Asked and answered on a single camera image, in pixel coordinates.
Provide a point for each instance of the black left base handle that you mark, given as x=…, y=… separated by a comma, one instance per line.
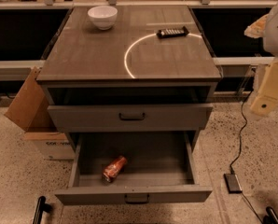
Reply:
x=41, y=207

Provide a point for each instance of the black right base handle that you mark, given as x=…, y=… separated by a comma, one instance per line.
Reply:
x=271, y=217

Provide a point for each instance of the grey drawer cabinet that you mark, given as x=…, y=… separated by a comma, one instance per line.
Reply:
x=128, y=64

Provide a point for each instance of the white ceramic bowl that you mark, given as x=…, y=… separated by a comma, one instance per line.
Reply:
x=103, y=17

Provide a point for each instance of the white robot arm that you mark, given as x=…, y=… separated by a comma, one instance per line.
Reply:
x=270, y=38

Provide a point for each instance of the cardboard box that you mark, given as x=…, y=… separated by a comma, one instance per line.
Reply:
x=29, y=111

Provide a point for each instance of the black base handle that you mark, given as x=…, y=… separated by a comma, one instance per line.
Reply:
x=271, y=217
x=41, y=207

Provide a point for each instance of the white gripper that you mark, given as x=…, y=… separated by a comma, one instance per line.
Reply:
x=277, y=32

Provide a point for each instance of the black power adapter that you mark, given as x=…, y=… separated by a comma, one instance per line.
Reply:
x=233, y=183

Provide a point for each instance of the open middle drawer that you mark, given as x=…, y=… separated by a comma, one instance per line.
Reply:
x=160, y=169

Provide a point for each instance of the red coke can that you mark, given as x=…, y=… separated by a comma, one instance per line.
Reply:
x=112, y=170

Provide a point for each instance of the closed top drawer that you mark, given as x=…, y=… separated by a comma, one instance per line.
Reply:
x=129, y=118

